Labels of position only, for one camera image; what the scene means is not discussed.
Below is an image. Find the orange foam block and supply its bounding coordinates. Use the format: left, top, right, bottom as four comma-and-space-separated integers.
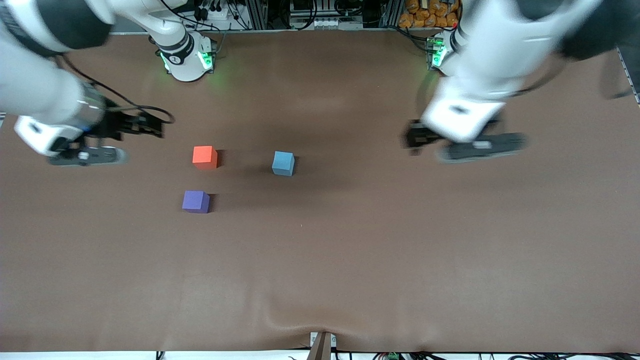
192, 145, 219, 170

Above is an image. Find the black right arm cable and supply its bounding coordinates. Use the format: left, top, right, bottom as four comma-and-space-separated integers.
57, 55, 176, 126

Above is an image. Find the black base cable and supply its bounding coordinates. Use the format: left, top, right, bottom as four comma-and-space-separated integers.
395, 25, 432, 52

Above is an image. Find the white terminal strip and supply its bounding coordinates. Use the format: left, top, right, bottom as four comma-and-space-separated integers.
289, 17, 364, 31

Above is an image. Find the orange packets pile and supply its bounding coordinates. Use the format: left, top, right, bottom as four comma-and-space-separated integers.
398, 0, 463, 29

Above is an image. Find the brown table mat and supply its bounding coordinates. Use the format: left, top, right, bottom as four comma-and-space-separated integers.
0, 27, 640, 353

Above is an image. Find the purple foam block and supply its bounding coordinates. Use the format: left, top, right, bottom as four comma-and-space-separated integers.
181, 190, 211, 214

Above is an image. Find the aluminium profile post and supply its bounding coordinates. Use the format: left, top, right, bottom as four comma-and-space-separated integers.
244, 0, 273, 31

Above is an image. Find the white power strip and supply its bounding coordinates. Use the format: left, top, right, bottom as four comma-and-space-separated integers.
192, 4, 237, 22

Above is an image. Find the black electronics box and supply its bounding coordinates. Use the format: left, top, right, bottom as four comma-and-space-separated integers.
290, 0, 332, 17

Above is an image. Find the blue foam block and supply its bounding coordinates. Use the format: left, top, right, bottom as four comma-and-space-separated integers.
271, 150, 296, 177

